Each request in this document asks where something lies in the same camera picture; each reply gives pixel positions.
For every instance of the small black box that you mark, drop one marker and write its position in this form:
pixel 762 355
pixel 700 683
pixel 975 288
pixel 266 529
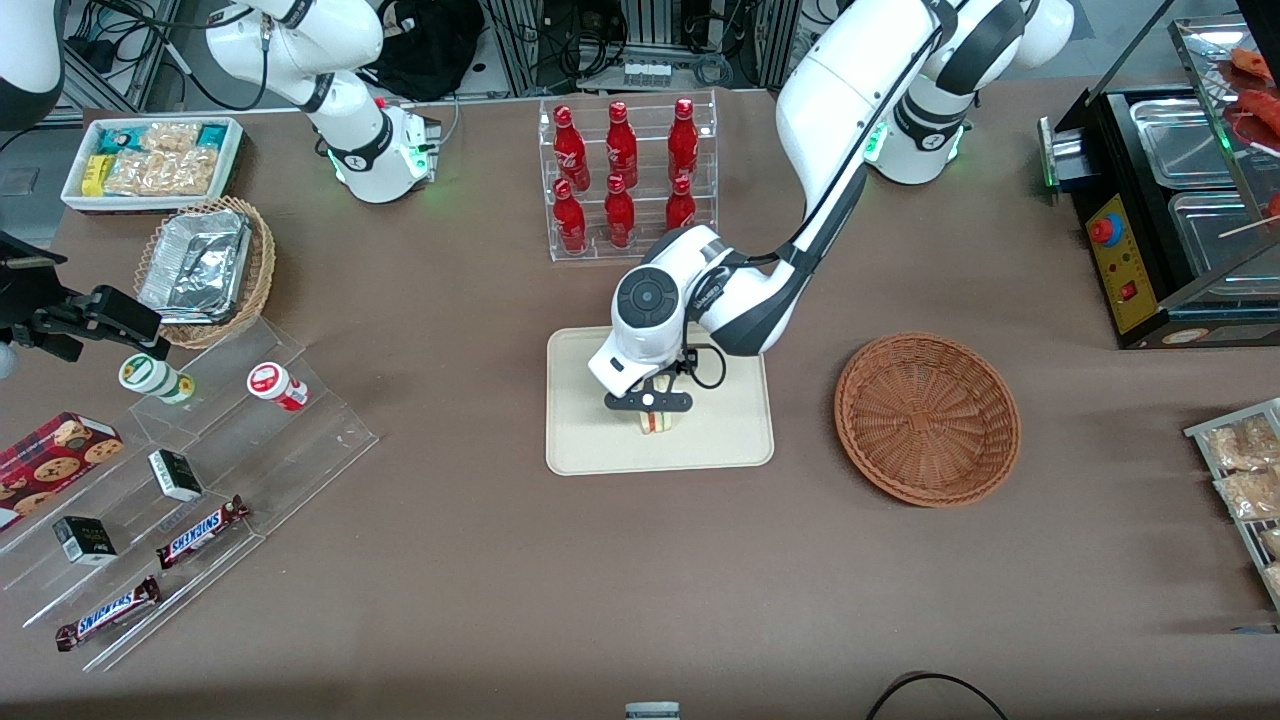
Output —
pixel 85 541
pixel 176 476

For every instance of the round brown wicker basket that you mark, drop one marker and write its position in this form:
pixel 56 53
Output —
pixel 925 420

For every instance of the grey box at table edge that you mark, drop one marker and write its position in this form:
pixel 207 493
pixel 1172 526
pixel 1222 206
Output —
pixel 652 712

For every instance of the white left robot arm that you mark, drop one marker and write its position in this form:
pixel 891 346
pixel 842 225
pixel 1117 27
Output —
pixel 850 80

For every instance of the black hot food display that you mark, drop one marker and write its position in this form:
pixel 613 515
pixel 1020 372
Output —
pixel 1130 290

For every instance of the yellow snack packet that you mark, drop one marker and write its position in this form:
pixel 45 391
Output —
pixel 94 175

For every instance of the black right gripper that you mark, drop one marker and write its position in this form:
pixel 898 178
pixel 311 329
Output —
pixel 30 296

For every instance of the clear bag of fried snacks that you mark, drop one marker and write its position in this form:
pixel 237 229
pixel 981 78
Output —
pixel 1245 445
pixel 1274 578
pixel 1252 495
pixel 1272 542

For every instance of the black bag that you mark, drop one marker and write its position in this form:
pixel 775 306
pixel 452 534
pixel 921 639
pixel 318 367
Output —
pixel 430 50

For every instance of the teal snack packet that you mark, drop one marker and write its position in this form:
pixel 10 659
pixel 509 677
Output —
pixel 212 135
pixel 118 138

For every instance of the oval tan wicker basket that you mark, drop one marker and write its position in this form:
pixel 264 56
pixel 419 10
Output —
pixel 258 270

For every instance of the clear acrylic stepped display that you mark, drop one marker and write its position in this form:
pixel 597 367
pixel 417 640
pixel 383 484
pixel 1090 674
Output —
pixel 290 450

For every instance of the white power strip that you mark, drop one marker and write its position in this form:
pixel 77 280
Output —
pixel 647 74

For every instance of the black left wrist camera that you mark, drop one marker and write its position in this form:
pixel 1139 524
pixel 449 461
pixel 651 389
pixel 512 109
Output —
pixel 630 402

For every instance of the red lid white cup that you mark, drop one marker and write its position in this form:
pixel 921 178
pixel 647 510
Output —
pixel 275 385

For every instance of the brown Snickers bar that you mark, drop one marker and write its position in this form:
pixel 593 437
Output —
pixel 108 613
pixel 200 532

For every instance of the triangular sandwich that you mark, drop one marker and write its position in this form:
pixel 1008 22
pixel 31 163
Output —
pixel 660 424

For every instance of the aluminium foil tray stack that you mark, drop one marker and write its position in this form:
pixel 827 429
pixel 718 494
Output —
pixel 195 265

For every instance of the red cola bottle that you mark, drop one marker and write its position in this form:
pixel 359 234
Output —
pixel 680 208
pixel 619 215
pixel 683 140
pixel 621 145
pixel 569 220
pixel 569 145

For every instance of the clear acrylic bottle rack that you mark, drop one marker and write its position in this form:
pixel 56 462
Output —
pixel 600 252

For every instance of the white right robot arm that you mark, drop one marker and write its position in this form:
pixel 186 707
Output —
pixel 370 160

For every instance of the red chocolate cookie box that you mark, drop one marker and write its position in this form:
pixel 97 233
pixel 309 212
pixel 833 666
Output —
pixel 50 465

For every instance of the clear cracker snack bag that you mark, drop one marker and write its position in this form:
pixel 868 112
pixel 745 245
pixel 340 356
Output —
pixel 170 136
pixel 160 172

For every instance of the white rectangular snack bin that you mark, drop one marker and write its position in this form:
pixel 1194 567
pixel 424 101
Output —
pixel 150 203

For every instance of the beige rectangular tray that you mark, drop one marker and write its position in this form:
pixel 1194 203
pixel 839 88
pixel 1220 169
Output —
pixel 730 430

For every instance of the green lid white cup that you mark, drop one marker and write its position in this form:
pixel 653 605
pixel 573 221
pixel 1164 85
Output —
pixel 150 376

